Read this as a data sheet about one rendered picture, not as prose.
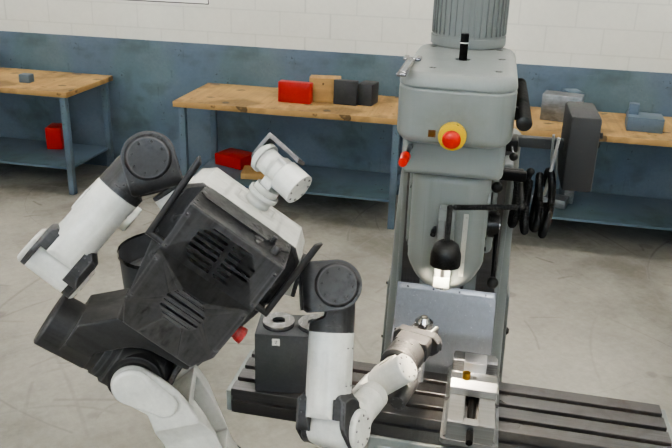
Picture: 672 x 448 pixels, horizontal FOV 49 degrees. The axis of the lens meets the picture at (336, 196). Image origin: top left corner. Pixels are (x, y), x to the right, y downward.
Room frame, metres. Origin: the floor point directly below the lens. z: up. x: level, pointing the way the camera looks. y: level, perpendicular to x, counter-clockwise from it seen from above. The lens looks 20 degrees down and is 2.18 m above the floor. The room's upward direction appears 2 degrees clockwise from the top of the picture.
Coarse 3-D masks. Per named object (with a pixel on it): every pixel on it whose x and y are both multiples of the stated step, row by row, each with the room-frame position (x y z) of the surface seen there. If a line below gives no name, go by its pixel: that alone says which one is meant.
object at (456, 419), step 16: (464, 352) 1.88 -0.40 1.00; (448, 368) 1.88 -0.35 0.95; (496, 368) 1.75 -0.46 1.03; (448, 384) 1.79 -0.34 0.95; (448, 400) 1.71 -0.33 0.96; (464, 400) 1.64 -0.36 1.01; (480, 400) 1.64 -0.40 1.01; (496, 400) 1.72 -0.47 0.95; (448, 416) 1.57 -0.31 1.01; (464, 416) 1.62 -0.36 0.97; (480, 416) 1.58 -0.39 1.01; (496, 416) 1.65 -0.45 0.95; (448, 432) 1.55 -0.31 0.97; (464, 432) 1.55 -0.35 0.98; (480, 432) 1.54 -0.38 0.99; (496, 432) 1.59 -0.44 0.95
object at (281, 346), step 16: (272, 320) 1.81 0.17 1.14; (288, 320) 1.81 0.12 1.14; (304, 320) 1.81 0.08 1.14; (256, 336) 1.75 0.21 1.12; (272, 336) 1.75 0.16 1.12; (288, 336) 1.75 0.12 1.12; (304, 336) 1.75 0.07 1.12; (256, 352) 1.75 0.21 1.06; (272, 352) 1.75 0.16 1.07; (288, 352) 1.75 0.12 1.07; (304, 352) 1.75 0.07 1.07; (256, 368) 1.75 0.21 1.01; (272, 368) 1.75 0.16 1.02; (288, 368) 1.75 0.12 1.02; (304, 368) 1.75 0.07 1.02; (256, 384) 1.75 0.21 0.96; (272, 384) 1.75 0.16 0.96; (288, 384) 1.75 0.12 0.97; (304, 384) 1.75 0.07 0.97
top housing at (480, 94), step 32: (416, 64) 1.67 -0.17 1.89; (448, 64) 1.68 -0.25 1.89; (480, 64) 1.70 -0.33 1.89; (512, 64) 1.73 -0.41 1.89; (416, 96) 1.57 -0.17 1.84; (448, 96) 1.55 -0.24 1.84; (480, 96) 1.54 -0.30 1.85; (512, 96) 1.55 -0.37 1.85; (416, 128) 1.56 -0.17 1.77; (480, 128) 1.54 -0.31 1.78; (512, 128) 1.57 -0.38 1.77
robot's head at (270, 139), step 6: (264, 138) 1.38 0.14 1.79; (270, 138) 1.38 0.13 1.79; (276, 138) 1.38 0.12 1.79; (264, 144) 1.38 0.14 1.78; (270, 144) 1.38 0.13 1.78; (282, 144) 1.37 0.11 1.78; (258, 150) 1.36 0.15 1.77; (288, 150) 1.36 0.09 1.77; (252, 156) 1.38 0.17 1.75; (294, 156) 1.35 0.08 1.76; (252, 162) 1.36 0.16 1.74; (300, 162) 1.35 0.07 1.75
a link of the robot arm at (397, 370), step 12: (396, 348) 1.49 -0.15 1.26; (408, 348) 1.49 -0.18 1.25; (384, 360) 1.46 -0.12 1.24; (396, 360) 1.41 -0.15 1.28; (408, 360) 1.43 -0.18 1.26; (372, 372) 1.44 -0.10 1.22; (384, 372) 1.41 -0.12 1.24; (396, 372) 1.39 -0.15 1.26; (408, 372) 1.40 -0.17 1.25; (384, 384) 1.40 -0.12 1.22; (396, 384) 1.39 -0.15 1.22; (408, 384) 1.44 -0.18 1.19; (396, 396) 1.39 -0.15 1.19; (408, 396) 1.40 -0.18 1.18; (396, 408) 1.38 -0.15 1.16
